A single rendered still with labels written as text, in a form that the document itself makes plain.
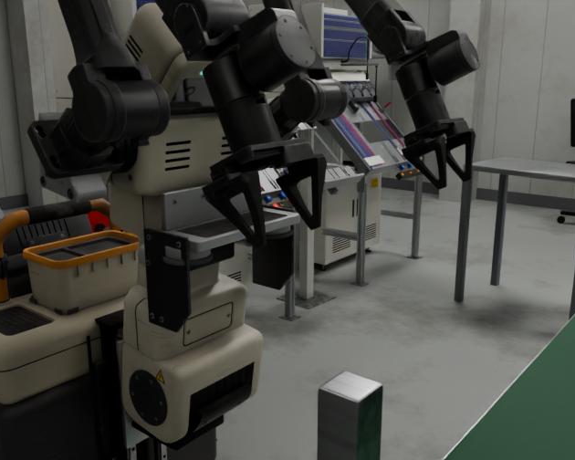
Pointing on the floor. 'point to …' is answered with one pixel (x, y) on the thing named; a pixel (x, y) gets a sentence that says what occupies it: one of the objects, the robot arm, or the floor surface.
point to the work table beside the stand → (518, 167)
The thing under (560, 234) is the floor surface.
